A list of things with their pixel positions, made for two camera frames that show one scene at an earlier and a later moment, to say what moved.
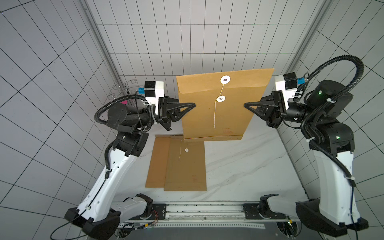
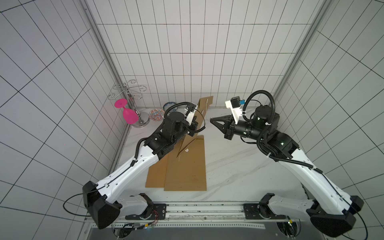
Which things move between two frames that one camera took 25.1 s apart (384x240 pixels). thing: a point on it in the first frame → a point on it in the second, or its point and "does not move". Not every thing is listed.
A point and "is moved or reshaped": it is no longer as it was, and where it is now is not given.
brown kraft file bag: x=185 y=169 does not move
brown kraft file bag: x=158 y=167 does not move
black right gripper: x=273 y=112 → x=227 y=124
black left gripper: x=172 y=110 → x=194 y=125
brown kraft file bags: x=220 y=114 is moved or reshaped
